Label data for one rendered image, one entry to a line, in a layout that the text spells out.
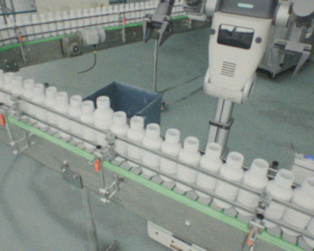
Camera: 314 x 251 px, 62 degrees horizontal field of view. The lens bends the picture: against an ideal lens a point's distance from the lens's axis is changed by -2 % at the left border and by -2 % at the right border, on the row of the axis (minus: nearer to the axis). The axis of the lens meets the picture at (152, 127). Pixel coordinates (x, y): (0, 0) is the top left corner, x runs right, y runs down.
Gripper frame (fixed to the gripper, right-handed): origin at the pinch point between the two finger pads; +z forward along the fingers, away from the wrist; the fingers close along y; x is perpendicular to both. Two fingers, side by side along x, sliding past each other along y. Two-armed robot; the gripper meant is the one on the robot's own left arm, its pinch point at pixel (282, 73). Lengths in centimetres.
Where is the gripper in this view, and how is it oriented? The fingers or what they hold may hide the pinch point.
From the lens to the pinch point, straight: 92.6
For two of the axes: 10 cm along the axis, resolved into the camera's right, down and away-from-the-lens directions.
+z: -2.7, 9.5, 1.5
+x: 3.8, -0.4, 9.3
